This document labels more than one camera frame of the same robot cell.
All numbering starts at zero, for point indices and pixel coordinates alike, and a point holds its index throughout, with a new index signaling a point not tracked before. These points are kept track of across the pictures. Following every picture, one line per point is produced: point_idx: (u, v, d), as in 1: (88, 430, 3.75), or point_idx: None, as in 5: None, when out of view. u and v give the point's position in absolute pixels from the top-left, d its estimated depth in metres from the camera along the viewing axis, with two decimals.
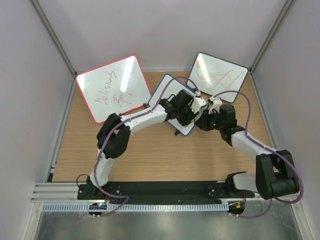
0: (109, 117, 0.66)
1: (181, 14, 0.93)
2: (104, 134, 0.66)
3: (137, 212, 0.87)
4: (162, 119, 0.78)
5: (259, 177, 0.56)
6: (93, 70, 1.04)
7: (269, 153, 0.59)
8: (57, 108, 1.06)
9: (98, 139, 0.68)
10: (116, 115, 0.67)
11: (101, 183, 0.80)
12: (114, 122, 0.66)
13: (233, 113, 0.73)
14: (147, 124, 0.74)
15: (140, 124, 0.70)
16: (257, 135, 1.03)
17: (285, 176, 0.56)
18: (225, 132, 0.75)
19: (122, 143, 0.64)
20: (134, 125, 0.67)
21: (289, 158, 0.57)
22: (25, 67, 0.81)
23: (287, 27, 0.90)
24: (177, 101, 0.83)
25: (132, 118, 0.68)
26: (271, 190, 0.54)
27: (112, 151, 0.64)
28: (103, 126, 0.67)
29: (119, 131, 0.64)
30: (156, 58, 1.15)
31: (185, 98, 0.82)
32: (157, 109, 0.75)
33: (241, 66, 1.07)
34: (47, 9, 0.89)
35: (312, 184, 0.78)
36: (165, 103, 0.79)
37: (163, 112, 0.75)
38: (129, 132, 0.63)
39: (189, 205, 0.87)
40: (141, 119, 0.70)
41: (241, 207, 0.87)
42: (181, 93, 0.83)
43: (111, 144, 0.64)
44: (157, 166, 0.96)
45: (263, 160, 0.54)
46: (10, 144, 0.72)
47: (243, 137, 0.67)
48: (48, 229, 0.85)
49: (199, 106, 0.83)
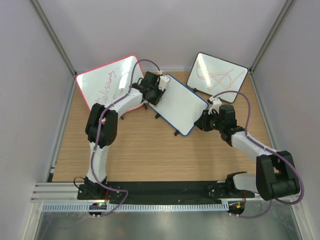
0: (93, 107, 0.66)
1: (181, 14, 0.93)
2: (93, 125, 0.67)
3: (137, 212, 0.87)
4: (139, 100, 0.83)
5: (259, 177, 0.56)
6: (93, 70, 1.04)
7: (269, 153, 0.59)
8: (57, 108, 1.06)
9: (87, 133, 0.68)
10: (99, 104, 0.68)
11: (101, 179, 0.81)
12: (99, 111, 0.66)
13: (233, 114, 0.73)
14: (129, 106, 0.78)
15: (122, 107, 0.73)
16: (257, 135, 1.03)
17: (286, 177, 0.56)
18: (225, 132, 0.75)
19: (113, 127, 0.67)
20: (118, 108, 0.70)
21: (290, 158, 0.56)
22: (25, 66, 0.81)
23: (287, 26, 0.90)
24: (146, 82, 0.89)
25: (115, 102, 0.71)
26: (271, 191, 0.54)
27: (105, 138, 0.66)
28: (89, 117, 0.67)
29: (107, 118, 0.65)
30: (157, 58, 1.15)
31: (153, 77, 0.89)
32: (132, 92, 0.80)
33: (241, 66, 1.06)
34: (47, 8, 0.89)
35: (312, 184, 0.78)
36: (137, 86, 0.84)
37: (139, 93, 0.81)
38: (117, 114, 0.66)
39: (189, 205, 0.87)
40: (122, 102, 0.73)
41: (241, 207, 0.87)
42: (148, 75, 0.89)
43: (103, 131, 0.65)
44: (156, 166, 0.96)
45: (263, 161, 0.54)
46: (10, 144, 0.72)
47: (243, 137, 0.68)
48: (48, 230, 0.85)
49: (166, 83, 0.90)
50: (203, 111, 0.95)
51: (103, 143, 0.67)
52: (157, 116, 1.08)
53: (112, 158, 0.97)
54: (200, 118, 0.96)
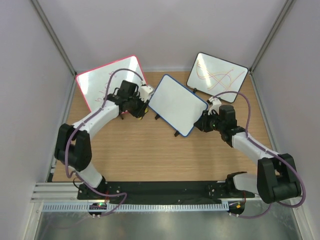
0: (60, 130, 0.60)
1: (181, 13, 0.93)
2: (63, 149, 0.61)
3: (137, 211, 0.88)
4: (116, 113, 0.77)
5: (261, 181, 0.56)
6: (93, 70, 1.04)
7: (270, 156, 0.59)
8: (57, 108, 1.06)
9: (58, 158, 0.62)
10: (66, 124, 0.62)
11: (96, 184, 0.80)
12: (68, 132, 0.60)
13: (233, 114, 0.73)
14: (103, 122, 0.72)
15: (95, 125, 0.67)
16: (256, 135, 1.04)
17: (287, 180, 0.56)
18: (226, 132, 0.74)
19: (85, 149, 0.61)
20: (90, 127, 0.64)
21: (291, 161, 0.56)
22: (25, 67, 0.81)
23: (287, 26, 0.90)
24: (122, 91, 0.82)
25: (85, 121, 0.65)
26: (273, 194, 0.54)
27: (78, 162, 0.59)
28: (57, 141, 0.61)
29: (76, 141, 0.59)
30: (156, 58, 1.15)
31: (130, 86, 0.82)
32: (107, 105, 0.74)
33: (241, 66, 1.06)
34: (47, 8, 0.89)
35: (312, 185, 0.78)
36: (113, 97, 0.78)
37: (115, 105, 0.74)
38: (88, 134, 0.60)
39: (189, 205, 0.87)
40: (94, 119, 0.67)
41: (241, 207, 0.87)
42: (125, 84, 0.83)
43: (74, 155, 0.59)
44: (156, 166, 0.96)
45: (265, 165, 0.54)
46: (11, 144, 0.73)
47: (243, 139, 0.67)
48: (48, 230, 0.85)
49: (147, 93, 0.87)
50: (203, 112, 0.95)
51: (78, 167, 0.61)
52: (157, 117, 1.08)
53: (111, 158, 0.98)
54: (199, 119, 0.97)
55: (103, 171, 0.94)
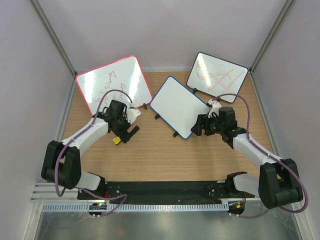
0: (49, 148, 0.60)
1: (181, 14, 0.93)
2: (51, 167, 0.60)
3: (137, 212, 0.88)
4: (105, 129, 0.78)
5: (263, 187, 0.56)
6: (93, 70, 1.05)
7: (273, 161, 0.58)
8: (57, 108, 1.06)
9: (45, 177, 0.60)
10: (55, 141, 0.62)
11: (96, 184, 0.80)
12: (57, 149, 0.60)
13: (233, 114, 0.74)
14: (93, 140, 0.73)
15: (85, 141, 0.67)
16: (256, 135, 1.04)
17: (289, 185, 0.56)
18: (227, 133, 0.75)
19: (75, 166, 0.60)
20: (80, 143, 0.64)
21: (294, 166, 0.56)
22: (25, 67, 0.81)
23: (287, 26, 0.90)
24: (111, 109, 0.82)
25: (75, 137, 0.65)
26: (275, 199, 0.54)
27: (67, 181, 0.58)
28: (45, 159, 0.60)
29: (66, 157, 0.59)
30: (157, 58, 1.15)
31: (120, 106, 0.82)
32: (97, 122, 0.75)
33: (241, 66, 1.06)
34: (47, 9, 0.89)
35: (312, 185, 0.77)
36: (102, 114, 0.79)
37: (104, 122, 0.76)
38: (78, 150, 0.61)
39: (189, 205, 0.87)
40: (84, 136, 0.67)
41: (241, 207, 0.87)
42: (114, 103, 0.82)
43: (63, 174, 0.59)
44: (156, 166, 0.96)
45: (267, 171, 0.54)
46: (11, 144, 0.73)
47: (245, 141, 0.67)
48: (48, 229, 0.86)
49: (135, 116, 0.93)
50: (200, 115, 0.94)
51: (68, 186, 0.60)
52: (157, 117, 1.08)
53: (111, 158, 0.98)
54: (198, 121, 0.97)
55: (103, 171, 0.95)
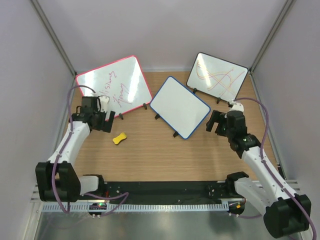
0: (38, 173, 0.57)
1: (180, 14, 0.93)
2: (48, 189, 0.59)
3: (137, 212, 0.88)
4: (87, 130, 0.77)
5: (271, 217, 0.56)
6: (94, 70, 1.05)
7: (286, 197, 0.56)
8: (57, 108, 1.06)
9: (45, 198, 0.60)
10: (42, 163, 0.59)
11: (96, 185, 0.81)
12: (48, 170, 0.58)
13: (242, 120, 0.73)
14: (79, 144, 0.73)
15: (72, 150, 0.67)
16: (257, 135, 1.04)
17: (298, 219, 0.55)
18: (236, 141, 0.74)
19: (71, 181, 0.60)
20: (68, 155, 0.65)
21: (308, 204, 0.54)
22: (25, 66, 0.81)
23: (287, 26, 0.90)
24: (85, 107, 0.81)
25: (61, 151, 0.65)
26: (280, 232, 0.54)
27: (69, 194, 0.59)
28: (39, 184, 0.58)
29: (60, 175, 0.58)
30: (157, 58, 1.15)
31: (91, 101, 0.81)
32: (75, 126, 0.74)
33: (241, 66, 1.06)
34: (46, 9, 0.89)
35: (312, 185, 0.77)
36: (77, 117, 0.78)
37: (82, 124, 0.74)
38: (71, 164, 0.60)
39: (189, 205, 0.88)
40: (69, 145, 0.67)
41: (241, 207, 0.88)
42: (84, 101, 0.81)
43: (63, 190, 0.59)
44: (156, 166, 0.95)
45: (280, 210, 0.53)
46: (11, 144, 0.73)
47: (258, 160, 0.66)
48: (48, 229, 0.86)
49: (106, 102, 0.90)
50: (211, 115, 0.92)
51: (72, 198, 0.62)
52: (157, 117, 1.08)
53: (111, 158, 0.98)
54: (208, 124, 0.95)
55: (103, 171, 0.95)
